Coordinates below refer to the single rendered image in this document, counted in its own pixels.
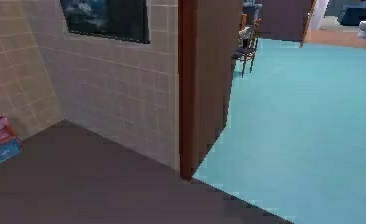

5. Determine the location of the dark blue sofa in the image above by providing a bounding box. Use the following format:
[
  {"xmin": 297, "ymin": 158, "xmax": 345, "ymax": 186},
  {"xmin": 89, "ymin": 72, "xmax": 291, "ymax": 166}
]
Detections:
[{"xmin": 337, "ymin": 0, "xmax": 366, "ymax": 27}]

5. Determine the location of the brown wooden room door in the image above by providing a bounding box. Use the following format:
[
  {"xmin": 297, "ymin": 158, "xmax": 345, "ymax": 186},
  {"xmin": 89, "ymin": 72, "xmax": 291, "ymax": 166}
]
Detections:
[{"xmin": 177, "ymin": 0, "xmax": 244, "ymax": 181}]

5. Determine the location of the brown wooden chair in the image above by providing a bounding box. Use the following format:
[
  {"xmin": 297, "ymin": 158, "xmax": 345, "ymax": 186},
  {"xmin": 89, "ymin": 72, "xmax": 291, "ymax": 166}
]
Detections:
[{"xmin": 231, "ymin": 13, "xmax": 263, "ymax": 79}]

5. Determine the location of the pink and blue box stack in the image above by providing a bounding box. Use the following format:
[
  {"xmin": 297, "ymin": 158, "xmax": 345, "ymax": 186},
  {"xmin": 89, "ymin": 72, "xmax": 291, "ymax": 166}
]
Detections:
[{"xmin": 0, "ymin": 112, "xmax": 26, "ymax": 167}]

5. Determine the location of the dark framed wall picture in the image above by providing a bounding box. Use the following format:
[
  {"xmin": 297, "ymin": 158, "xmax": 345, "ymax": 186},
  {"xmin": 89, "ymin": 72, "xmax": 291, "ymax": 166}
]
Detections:
[{"xmin": 59, "ymin": 0, "xmax": 151, "ymax": 45}]

